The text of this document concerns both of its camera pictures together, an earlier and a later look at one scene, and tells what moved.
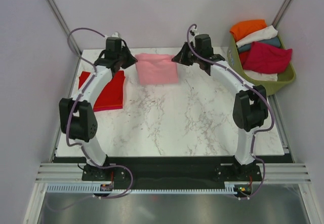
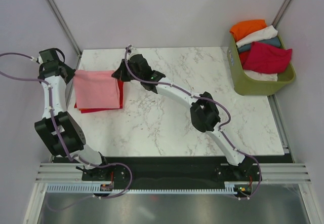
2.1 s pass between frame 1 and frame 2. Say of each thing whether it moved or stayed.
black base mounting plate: stayed
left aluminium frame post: stayed
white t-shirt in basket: stayed
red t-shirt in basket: stayed
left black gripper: moved
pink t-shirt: moved
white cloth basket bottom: stayed
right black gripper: moved
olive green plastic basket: stayed
